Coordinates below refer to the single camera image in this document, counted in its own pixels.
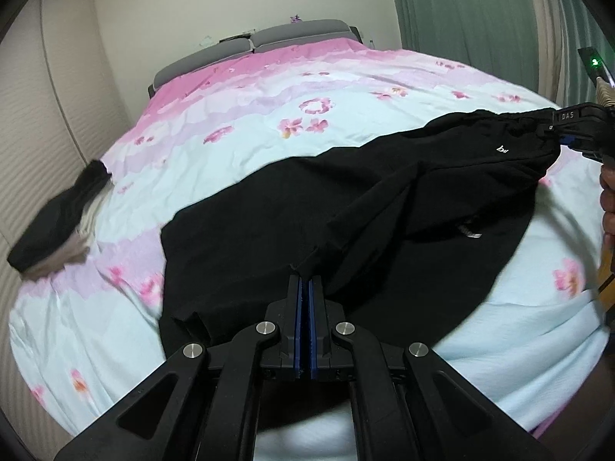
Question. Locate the black pants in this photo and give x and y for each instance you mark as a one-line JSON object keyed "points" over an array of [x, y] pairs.
{"points": [[384, 211]]}

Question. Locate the green curtain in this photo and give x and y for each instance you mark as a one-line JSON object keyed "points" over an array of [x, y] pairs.
{"points": [[461, 5]]}

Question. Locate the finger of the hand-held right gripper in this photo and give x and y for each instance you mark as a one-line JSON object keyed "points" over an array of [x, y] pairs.
{"points": [[569, 140], [584, 116]]}

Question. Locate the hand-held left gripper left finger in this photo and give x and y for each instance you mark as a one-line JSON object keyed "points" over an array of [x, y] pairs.
{"points": [[301, 307]]}

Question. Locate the small purple ornament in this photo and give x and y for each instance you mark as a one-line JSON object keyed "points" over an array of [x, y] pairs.
{"points": [[295, 18]]}

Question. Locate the person's right hand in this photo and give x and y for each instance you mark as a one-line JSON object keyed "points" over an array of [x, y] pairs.
{"points": [[609, 197]]}

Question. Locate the grey upholstered headboard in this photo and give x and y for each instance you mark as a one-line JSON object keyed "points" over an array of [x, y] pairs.
{"points": [[288, 36]]}

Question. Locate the pile of folded clothes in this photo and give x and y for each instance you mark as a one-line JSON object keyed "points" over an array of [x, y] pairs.
{"points": [[53, 230]]}

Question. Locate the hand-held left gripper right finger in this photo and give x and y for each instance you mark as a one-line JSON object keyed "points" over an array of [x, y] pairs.
{"points": [[314, 307]]}

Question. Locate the white slatted wardrobe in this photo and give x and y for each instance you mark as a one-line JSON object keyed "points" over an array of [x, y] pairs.
{"points": [[43, 120]]}

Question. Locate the pink floral bed cover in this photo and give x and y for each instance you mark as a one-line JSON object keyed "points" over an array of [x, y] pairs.
{"points": [[250, 120]]}

